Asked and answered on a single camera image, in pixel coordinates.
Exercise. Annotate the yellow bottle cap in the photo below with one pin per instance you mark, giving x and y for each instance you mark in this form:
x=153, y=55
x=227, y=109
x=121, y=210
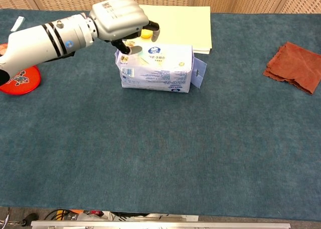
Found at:
x=146, y=34

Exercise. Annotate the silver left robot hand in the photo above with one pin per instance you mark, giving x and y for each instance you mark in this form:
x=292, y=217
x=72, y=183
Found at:
x=118, y=18

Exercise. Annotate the brown folded cloth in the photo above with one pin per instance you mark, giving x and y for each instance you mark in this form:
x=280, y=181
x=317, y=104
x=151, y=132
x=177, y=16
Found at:
x=296, y=65

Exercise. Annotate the teal felt table cover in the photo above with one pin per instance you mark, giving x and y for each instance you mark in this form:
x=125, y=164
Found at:
x=160, y=143

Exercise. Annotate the small white eraser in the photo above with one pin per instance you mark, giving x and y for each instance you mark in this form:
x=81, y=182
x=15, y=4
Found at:
x=19, y=20

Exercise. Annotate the white plastic bag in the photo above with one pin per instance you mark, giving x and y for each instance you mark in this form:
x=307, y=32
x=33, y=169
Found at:
x=87, y=216

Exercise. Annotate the orange red snack canister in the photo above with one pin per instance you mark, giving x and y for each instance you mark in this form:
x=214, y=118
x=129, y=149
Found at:
x=25, y=83

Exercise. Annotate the white facial tissue pack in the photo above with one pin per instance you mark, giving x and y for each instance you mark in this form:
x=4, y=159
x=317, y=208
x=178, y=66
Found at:
x=160, y=73

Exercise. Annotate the aluminium profile rail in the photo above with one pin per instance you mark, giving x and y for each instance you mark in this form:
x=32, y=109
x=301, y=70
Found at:
x=160, y=225

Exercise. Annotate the pale yellow spiral notebook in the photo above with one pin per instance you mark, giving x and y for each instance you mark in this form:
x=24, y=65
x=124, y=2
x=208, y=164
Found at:
x=185, y=25

